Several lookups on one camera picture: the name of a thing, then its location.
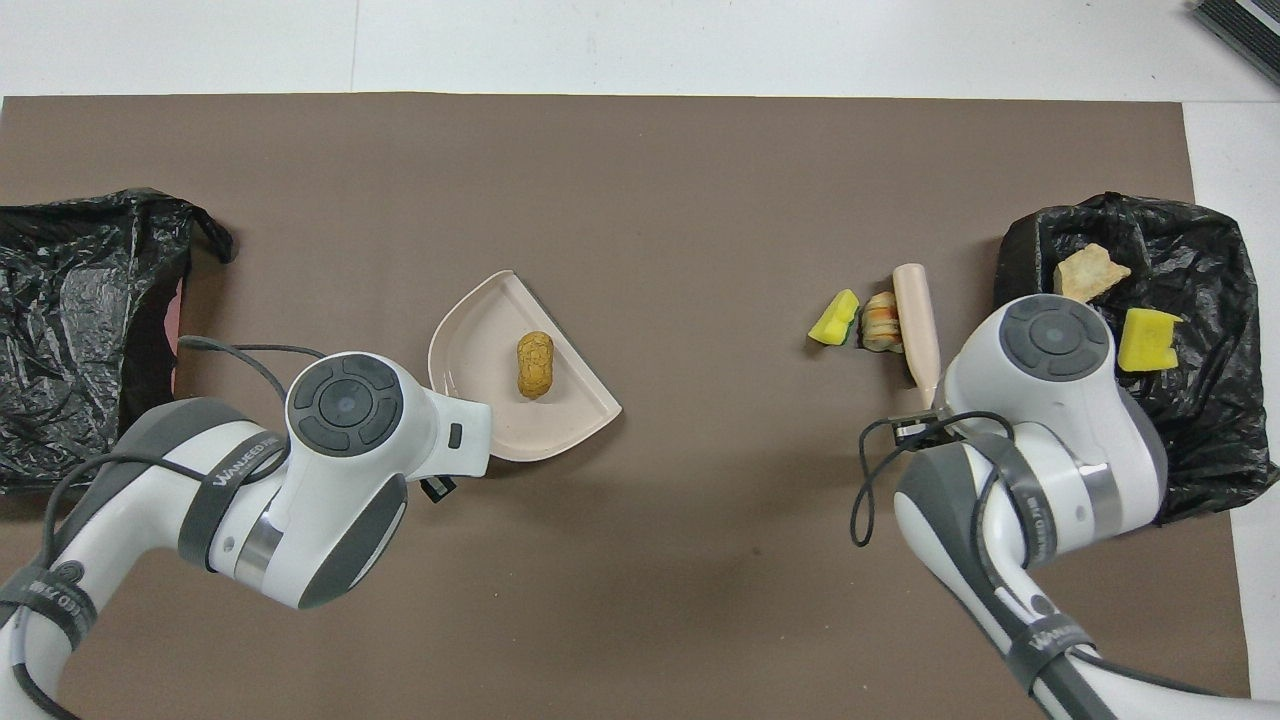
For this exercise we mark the dark ribbed panel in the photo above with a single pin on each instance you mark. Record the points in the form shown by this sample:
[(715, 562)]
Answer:
[(1250, 25)]

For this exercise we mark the black trash bag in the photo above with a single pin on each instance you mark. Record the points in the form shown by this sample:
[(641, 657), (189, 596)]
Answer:
[(1220, 400), (60, 300)]

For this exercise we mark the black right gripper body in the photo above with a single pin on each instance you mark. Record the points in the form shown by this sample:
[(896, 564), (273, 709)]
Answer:
[(915, 428)]

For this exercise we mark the yellow sponge piece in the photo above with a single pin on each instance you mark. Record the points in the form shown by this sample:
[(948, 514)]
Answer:
[(1148, 342)]

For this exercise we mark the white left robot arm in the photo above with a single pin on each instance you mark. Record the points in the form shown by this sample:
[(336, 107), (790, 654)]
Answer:
[(340, 405)]

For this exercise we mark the brown table mat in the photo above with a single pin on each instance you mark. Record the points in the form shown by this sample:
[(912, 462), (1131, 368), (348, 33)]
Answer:
[(700, 600)]

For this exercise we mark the orange striped foam piece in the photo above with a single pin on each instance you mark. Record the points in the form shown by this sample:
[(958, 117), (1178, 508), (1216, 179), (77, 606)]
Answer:
[(882, 322)]

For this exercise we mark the beige sponge chunk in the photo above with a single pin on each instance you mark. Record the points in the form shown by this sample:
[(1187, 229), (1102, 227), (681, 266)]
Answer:
[(1085, 272)]

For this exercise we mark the beige hand brush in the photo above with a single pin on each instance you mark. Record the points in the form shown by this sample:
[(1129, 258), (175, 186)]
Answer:
[(915, 310)]

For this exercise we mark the orange peanut-shaped sponge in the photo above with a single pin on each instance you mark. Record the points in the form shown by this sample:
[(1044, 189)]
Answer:
[(535, 365)]

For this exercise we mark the yellow green sponge wedge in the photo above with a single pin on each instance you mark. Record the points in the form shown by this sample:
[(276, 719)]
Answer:
[(833, 322)]

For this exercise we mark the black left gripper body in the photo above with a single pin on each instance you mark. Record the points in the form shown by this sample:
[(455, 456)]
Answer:
[(437, 487)]

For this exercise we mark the beige plastic dustpan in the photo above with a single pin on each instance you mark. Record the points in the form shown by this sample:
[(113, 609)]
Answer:
[(490, 340)]

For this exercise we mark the pink waste bin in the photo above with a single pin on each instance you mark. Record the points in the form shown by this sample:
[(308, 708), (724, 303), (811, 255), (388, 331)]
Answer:
[(175, 310)]

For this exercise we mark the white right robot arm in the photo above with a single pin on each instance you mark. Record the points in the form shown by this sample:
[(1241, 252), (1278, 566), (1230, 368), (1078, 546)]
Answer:
[(1060, 420)]

